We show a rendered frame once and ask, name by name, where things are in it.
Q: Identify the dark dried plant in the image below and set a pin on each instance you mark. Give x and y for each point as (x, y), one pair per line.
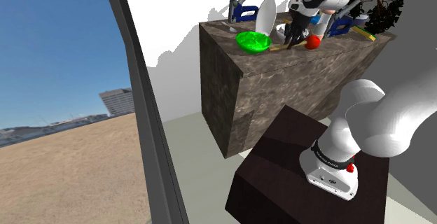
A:
(384, 15)

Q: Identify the dark brown robot stand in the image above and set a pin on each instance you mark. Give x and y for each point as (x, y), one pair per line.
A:
(273, 168)

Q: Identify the brown marbled counter block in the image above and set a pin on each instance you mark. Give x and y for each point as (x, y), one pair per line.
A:
(273, 86)

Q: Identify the wooden stick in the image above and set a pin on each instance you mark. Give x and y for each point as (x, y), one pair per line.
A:
(278, 48)

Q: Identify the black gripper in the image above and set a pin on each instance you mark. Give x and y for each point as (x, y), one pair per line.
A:
(298, 22)

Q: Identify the silver spoon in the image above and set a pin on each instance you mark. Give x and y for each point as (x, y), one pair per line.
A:
(230, 28)

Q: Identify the green bowl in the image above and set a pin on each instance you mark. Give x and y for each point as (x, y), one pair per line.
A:
(253, 42)

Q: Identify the tall white vase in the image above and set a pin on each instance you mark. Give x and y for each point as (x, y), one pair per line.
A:
(266, 13)

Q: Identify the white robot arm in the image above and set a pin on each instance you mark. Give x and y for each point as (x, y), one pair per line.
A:
(382, 121)

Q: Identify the grey window frame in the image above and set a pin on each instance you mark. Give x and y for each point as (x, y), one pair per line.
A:
(150, 121)

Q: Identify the red ball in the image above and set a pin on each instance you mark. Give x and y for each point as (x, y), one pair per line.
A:
(312, 42)

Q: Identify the blue staple gun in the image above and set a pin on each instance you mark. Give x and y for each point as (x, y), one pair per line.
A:
(341, 25)
(243, 11)

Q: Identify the white figure with pink top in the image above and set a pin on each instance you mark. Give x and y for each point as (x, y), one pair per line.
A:
(321, 25)

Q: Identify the yellow and green ruler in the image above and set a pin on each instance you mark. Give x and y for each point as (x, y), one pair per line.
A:
(364, 33)

